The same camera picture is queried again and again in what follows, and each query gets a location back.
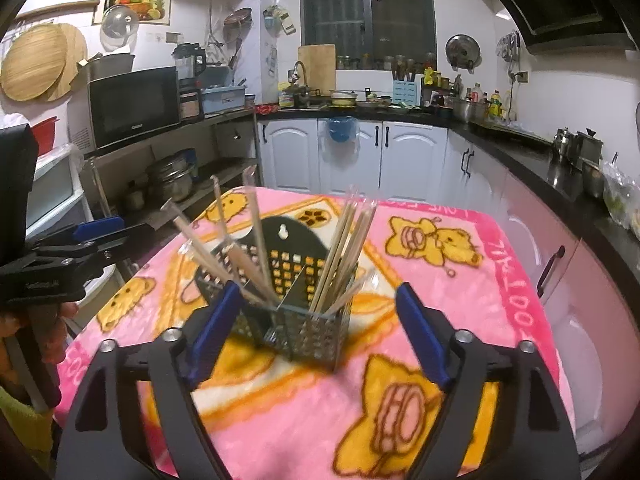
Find dark kitchen window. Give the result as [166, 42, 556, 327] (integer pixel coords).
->
[302, 0, 437, 70]

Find pink bear blanket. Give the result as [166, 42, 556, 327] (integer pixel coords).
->
[54, 188, 575, 479]

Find left hand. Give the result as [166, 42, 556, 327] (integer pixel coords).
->
[1, 302, 78, 364]

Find red plastic basin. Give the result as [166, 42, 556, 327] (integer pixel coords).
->
[32, 116, 58, 156]

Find blender with black base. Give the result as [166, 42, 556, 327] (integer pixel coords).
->
[171, 44, 206, 122]

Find glass lid on wall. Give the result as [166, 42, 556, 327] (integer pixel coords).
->
[100, 4, 140, 52]

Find steel pot on counter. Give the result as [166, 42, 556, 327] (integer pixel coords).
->
[570, 128, 604, 200]

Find stacked steel pots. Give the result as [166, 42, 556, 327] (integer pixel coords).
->
[145, 150, 196, 204]

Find steel kettle on counter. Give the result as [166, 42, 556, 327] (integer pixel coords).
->
[552, 127, 575, 160]

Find green sleeve forearm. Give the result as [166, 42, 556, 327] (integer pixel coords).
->
[1, 388, 53, 472]

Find white plastic drawer unit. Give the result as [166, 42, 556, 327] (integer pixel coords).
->
[26, 144, 124, 330]

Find round bamboo board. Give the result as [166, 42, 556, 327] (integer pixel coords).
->
[1, 24, 88, 102]

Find light blue knife block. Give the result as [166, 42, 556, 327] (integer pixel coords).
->
[392, 80, 420, 106]

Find black microwave oven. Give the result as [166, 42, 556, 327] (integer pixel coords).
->
[67, 66, 180, 154]

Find blue hanging bin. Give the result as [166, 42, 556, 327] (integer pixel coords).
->
[328, 116, 359, 143]

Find yellow oil bottle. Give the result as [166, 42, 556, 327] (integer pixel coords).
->
[488, 90, 502, 118]

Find tall chopstick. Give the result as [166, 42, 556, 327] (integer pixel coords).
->
[242, 165, 279, 304]

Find blue dish tray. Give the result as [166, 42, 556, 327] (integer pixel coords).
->
[201, 86, 245, 115]

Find dark green utensil basket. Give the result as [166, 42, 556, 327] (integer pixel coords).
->
[193, 214, 359, 373]

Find plastic bag with vegetables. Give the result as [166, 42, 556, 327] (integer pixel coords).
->
[600, 160, 639, 236]

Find framed fruit picture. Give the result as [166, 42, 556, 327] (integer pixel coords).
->
[92, 0, 171, 26]

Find white base cabinets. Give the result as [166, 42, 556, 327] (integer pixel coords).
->
[257, 114, 639, 455]

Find hanging steel pot lid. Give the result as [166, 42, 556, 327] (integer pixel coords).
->
[445, 34, 482, 74]

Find wooden cutting board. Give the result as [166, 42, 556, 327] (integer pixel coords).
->
[298, 44, 336, 96]

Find compartment chopstick bundle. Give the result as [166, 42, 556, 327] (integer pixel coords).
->
[309, 185, 378, 314]

